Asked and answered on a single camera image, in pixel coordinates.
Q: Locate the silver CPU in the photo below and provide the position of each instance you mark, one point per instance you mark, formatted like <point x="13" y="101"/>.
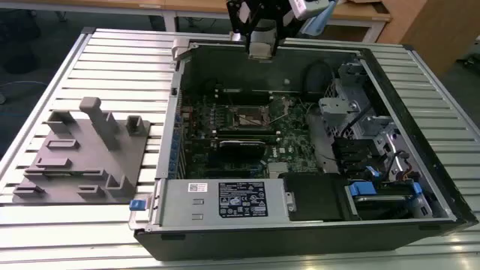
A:
<point x="261" y="50"/>

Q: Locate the CPU socket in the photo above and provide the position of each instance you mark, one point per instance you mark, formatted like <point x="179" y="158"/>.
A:
<point x="249" y="118"/>

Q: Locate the grey case latch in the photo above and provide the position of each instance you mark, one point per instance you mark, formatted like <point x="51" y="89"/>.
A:
<point x="180" y="49"/>

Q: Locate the silver drive cage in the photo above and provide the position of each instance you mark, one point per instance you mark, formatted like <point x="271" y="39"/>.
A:
<point x="337" y="105"/>

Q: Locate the wooden cabinet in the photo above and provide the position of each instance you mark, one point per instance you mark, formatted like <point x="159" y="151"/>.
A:
<point x="431" y="28"/>

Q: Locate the green motherboard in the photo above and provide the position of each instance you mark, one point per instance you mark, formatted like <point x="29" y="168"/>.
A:
<point x="296" y="143"/>

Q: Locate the black graphics card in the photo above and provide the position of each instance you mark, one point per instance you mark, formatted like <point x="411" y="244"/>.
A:
<point x="241" y="152"/>

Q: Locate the silver chipset heatsink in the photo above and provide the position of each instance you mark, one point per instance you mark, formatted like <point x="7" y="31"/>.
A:
<point x="280" y="167"/>

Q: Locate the black plastic shroud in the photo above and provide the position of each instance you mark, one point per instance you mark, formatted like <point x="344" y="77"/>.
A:
<point x="319" y="197"/>

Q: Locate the grey parts rack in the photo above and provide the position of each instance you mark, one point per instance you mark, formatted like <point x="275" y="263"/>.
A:
<point x="93" y="157"/>

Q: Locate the silver power supply unit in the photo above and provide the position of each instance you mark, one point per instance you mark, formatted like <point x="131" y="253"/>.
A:
<point x="176" y="208"/>

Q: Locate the blue plastic clip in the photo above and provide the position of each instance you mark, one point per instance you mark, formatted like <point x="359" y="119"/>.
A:
<point x="415" y="188"/>

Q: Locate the black hard disk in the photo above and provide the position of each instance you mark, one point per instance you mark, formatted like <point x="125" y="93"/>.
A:
<point x="379" y="208"/>

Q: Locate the blue power supply latch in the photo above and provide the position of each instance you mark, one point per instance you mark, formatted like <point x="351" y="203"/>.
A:
<point x="136" y="205"/>

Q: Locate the black PC case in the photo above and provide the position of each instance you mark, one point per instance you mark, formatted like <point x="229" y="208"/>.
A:
<point x="263" y="244"/>

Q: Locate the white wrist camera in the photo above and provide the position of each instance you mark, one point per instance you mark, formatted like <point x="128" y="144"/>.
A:
<point x="301" y="9"/>

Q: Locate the wooden desk white frame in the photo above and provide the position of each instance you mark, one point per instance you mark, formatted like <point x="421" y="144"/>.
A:
<point x="360" y="15"/>
<point x="93" y="2"/>

